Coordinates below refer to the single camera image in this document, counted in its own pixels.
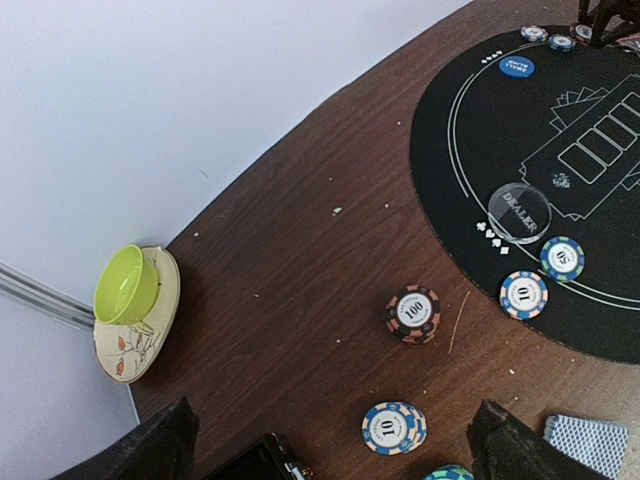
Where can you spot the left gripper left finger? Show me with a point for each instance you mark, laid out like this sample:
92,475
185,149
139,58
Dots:
162,447

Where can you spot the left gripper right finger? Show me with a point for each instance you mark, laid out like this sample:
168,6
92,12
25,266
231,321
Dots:
503,447

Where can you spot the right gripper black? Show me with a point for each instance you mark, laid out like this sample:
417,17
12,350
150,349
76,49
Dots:
610,20

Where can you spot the green blue chip top mat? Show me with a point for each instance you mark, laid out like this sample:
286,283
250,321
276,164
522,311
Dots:
561,43

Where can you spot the green blue 50 chip stack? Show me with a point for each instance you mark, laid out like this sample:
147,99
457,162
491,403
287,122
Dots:
450,472

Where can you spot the blue white chip top mat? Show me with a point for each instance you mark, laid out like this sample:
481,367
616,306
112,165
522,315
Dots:
534,34

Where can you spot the blue small blind button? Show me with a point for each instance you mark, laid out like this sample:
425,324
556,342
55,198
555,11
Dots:
517,67

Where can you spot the blue white 10 chip stack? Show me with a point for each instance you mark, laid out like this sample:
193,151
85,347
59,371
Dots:
394,427

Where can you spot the black orange 100 chip stack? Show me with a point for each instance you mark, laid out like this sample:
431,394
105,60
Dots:
413,314

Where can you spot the clear dealer button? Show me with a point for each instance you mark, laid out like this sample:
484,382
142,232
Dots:
519,213

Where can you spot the blue backed card deck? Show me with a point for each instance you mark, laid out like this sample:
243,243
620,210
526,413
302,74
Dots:
599,445

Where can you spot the black poker set case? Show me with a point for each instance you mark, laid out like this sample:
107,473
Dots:
270,457

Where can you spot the round black poker mat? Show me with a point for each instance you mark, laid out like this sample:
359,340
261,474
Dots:
513,144

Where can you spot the green plastic bowl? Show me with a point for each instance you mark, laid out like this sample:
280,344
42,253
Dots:
127,288

